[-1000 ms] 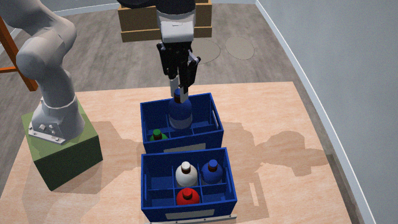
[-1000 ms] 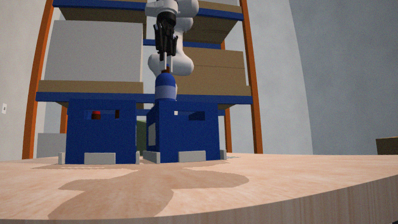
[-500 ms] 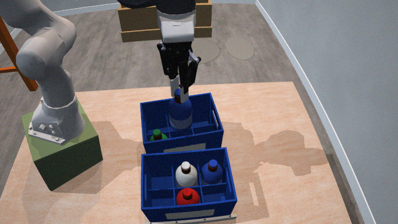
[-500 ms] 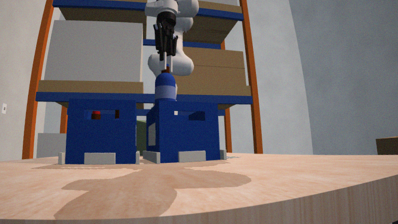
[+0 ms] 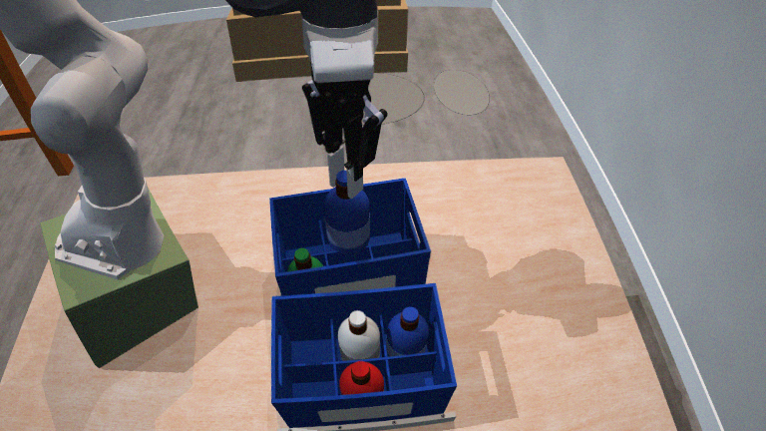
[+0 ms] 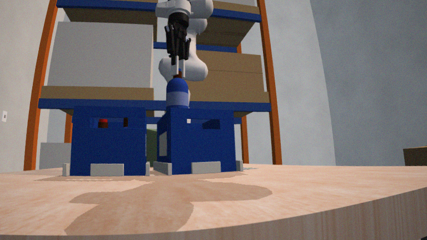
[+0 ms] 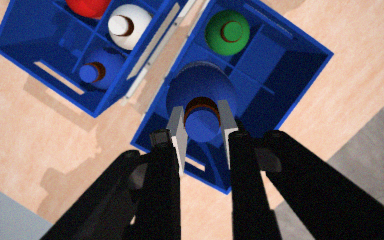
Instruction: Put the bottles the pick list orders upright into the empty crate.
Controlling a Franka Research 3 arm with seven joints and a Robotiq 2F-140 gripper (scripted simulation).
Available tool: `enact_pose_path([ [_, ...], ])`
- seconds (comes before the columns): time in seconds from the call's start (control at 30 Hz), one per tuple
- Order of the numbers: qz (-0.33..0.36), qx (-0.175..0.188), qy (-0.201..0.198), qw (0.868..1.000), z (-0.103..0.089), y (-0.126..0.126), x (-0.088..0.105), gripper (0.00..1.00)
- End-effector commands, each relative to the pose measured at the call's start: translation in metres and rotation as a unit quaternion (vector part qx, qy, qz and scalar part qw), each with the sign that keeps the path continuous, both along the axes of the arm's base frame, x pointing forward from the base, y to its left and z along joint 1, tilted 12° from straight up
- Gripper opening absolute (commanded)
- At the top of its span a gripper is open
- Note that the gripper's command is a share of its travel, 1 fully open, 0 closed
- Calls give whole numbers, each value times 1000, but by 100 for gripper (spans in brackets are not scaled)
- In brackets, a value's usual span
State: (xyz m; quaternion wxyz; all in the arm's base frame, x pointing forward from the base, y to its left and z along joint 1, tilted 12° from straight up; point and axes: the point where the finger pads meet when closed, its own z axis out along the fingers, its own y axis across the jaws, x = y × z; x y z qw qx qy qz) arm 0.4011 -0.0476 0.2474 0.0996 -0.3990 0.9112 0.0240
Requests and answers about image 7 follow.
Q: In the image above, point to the red bottle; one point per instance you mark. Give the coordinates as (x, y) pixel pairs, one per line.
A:
(89, 8)

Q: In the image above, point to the white bottle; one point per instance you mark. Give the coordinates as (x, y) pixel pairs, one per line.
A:
(129, 21)

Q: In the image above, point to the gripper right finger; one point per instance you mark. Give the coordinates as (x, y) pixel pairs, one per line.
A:
(328, 204)

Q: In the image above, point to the blue bottle crate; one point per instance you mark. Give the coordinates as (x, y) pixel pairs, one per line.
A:
(275, 58)
(41, 31)

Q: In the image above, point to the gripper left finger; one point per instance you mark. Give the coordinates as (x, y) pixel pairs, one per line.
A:
(103, 211)

